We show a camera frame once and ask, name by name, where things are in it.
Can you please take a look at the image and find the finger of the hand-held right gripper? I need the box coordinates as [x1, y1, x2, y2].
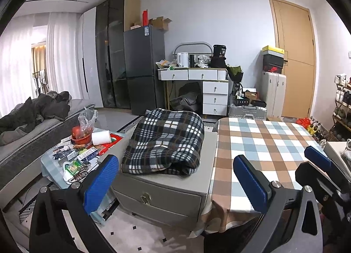
[304, 146, 351, 185]
[295, 160, 346, 204]

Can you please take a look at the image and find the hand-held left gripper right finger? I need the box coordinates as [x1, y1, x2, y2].
[233, 155, 324, 253]

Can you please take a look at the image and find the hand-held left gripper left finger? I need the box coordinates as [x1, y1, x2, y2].
[29, 154, 120, 253]

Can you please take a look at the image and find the plaid fleece knit cardigan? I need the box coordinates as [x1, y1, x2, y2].
[121, 108, 205, 177]

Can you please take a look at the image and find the dark clothes pile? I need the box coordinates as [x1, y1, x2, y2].
[0, 91, 72, 145]

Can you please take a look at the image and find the white side cabinet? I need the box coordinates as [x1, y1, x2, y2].
[324, 141, 351, 166]

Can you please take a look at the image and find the light grey garment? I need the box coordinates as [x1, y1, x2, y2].
[340, 139, 351, 160]

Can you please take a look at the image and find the green packet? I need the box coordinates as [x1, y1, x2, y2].
[63, 161, 83, 179]

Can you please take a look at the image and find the blue white carton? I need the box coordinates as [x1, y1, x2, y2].
[76, 149, 98, 163]

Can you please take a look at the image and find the red flat box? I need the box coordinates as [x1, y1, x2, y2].
[97, 132, 124, 156]

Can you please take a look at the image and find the white paper roll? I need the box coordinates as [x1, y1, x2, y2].
[91, 130, 112, 145]

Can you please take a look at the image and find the dark packet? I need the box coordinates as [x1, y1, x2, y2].
[53, 146, 76, 162]

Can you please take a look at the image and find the red bowl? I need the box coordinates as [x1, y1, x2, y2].
[71, 127, 92, 146]

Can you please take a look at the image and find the side table with pale cloth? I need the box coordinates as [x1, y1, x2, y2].
[41, 132, 124, 224]

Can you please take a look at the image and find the grey nightstand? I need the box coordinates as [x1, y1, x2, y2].
[111, 127, 220, 232]

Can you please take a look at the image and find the black white striped rug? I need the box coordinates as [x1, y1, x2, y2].
[19, 117, 217, 223]

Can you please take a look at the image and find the clear plastic bag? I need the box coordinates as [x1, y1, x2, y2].
[78, 108, 98, 133]

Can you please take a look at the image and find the silver suitcase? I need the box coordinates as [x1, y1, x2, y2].
[228, 103, 268, 121]

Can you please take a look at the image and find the black red shoe box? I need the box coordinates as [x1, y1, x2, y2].
[263, 63, 284, 74]

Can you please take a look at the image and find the wooden door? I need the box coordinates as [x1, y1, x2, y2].
[268, 0, 316, 119]

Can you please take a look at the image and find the white desk with drawers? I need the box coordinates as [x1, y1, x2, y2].
[158, 67, 229, 116]

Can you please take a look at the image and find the dark green bouquet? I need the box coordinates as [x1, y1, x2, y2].
[226, 64, 244, 84]

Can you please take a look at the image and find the yellow shoe box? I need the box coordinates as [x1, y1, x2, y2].
[262, 45, 286, 53]

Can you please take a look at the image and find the grey fridge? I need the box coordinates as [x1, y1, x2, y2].
[123, 25, 166, 116]

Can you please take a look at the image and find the white wardrobe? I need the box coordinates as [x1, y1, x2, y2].
[77, 6, 105, 108]

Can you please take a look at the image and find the white crumpled cloth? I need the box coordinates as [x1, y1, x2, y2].
[196, 55, 211, 68]

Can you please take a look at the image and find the black pouch with white label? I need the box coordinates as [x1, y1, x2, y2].
[210, 44, 228, 68]

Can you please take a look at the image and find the dark glass cabinet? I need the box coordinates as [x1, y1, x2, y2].
[95, 0, 141, 109]

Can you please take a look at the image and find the pile of papers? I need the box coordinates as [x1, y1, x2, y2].
[156, 60, 177, 69]

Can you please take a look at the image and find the white electric kettle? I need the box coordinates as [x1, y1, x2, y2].
[176, 52, 190, 68]

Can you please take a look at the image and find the white sheer curtain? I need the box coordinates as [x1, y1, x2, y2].
[0, 12, 84, 116]

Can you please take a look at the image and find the open cardboard box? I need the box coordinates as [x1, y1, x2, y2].
[149, 17, 173, 32]

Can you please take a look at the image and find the arched grey metal frame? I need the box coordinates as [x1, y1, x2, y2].
[173, 41, 213, 59]

